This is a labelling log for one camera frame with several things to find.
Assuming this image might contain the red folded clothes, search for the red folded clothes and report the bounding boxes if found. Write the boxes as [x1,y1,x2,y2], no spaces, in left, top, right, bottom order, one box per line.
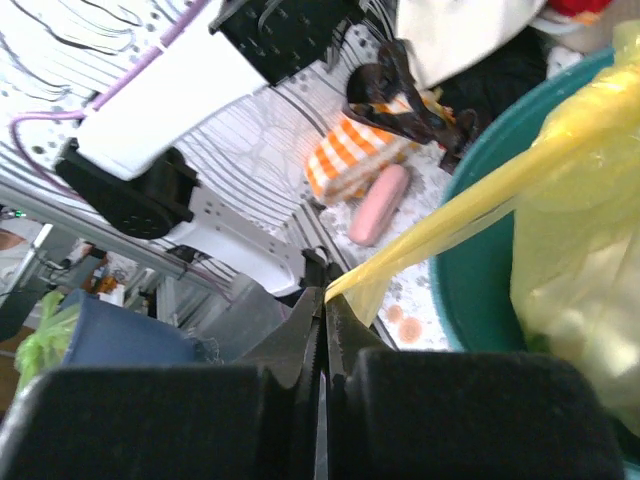
[547,0,611,17]

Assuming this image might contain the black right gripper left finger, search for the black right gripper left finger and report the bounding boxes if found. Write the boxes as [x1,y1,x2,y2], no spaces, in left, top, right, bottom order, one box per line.
[1,288,322,479]

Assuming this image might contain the black cloth garment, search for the black cloth garment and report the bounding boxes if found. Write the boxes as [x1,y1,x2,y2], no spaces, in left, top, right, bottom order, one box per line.
[439,27,547,120]

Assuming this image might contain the yellow plastic trash bag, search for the yellow plastic trash bag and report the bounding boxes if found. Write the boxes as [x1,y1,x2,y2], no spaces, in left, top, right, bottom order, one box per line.
[326,20,639,432]

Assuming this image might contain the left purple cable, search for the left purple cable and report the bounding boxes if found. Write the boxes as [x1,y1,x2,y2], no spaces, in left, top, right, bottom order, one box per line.
[8,0,236,306]

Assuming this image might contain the orange checkered cloth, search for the orange checkered cloth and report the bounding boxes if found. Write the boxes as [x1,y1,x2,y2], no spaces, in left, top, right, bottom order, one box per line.
[304,115,421,206]

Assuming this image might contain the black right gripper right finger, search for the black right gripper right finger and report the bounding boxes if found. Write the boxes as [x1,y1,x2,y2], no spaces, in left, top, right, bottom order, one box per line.
[326,297,625,479]

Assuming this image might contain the cream canvas tote bag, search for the cream canvas tote bag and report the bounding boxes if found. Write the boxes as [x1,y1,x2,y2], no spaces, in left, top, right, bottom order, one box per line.
[395,0,545,90]

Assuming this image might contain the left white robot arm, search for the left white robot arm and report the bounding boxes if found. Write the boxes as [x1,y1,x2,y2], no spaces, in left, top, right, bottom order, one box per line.
[55,1,327,300]

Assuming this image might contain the teal plastic trash bin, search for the teal plastic trash bin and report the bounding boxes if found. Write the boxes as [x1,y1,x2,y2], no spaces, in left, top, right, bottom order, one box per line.
[429,48,614,352]

